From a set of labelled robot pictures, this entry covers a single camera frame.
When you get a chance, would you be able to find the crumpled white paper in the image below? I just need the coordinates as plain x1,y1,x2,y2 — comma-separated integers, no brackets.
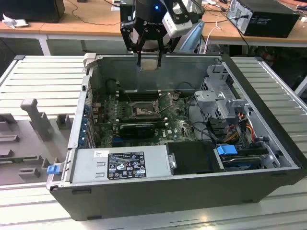
1,13,30,29

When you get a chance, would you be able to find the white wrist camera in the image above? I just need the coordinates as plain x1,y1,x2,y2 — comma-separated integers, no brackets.
162,9,194,38

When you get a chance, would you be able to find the wooden desk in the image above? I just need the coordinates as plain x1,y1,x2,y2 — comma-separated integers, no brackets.
0,0,135,57
201,0,307,48

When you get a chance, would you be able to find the thin black wire loop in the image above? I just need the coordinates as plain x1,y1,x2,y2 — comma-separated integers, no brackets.
178,81,195,93

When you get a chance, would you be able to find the grey parts rack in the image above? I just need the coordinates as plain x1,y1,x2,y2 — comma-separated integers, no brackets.
0,98,75,186

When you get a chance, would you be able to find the black rating label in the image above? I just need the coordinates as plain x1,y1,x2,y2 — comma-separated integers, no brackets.
106,151,146,180

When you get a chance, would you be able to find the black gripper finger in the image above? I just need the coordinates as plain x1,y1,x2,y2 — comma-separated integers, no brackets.
119,21,147,68
155,28,182,69

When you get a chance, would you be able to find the large black desktop computer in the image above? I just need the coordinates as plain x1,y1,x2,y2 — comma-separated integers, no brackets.
226,0,301,39

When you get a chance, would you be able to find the black open PC case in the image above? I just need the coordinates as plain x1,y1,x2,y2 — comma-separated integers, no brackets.
45,53,304,221

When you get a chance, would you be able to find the green motherboard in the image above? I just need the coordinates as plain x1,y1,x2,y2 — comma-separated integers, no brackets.
95,92,201,149

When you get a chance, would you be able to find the black computer case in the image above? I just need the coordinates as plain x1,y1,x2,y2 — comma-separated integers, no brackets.
0,0,66,24

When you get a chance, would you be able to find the small black computer tower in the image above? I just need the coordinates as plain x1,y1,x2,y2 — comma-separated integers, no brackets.
119,0,136,23

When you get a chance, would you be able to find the silver drive cage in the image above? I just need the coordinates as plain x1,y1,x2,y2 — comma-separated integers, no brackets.
193,63,255,122

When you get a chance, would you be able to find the metal socket cover frame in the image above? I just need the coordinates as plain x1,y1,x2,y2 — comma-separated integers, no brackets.
154,92,175,115

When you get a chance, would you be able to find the silver power supply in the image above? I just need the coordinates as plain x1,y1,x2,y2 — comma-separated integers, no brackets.
70,145,173,184

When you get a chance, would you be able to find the thick black cable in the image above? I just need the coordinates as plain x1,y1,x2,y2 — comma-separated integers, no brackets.
186,94,218,142

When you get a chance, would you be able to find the black plastic air shroud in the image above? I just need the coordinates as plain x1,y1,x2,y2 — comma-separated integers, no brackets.
165,141,227,175

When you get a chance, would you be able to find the white cable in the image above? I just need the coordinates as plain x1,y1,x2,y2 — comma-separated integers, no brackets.
203,20,223,54

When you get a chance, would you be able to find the CPU socket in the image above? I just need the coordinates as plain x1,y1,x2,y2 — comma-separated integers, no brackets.
130,101,161,118

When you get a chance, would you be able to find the small CPU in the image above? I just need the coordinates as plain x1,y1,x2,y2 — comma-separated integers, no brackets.
140,59,159,71

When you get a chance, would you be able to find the yellow orange wire bundle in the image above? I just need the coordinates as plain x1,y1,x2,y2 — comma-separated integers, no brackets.
223,119,255,142

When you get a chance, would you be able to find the black connector block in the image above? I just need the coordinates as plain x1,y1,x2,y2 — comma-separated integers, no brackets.
206,117,228,137

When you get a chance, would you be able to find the light grey case handle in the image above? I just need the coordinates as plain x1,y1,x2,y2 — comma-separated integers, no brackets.
83,53,97,70

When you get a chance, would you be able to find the blue disk carrier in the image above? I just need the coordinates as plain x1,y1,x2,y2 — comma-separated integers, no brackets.
215,144,238,161

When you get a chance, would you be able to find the black graphics card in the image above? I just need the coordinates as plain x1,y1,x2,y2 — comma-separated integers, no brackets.
118,123,156,139

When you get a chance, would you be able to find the blue case latch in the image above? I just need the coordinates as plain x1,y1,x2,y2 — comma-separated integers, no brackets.
47,164,60,175

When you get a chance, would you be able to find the hard disk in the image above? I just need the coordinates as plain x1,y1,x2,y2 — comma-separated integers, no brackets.
221,154,264,172

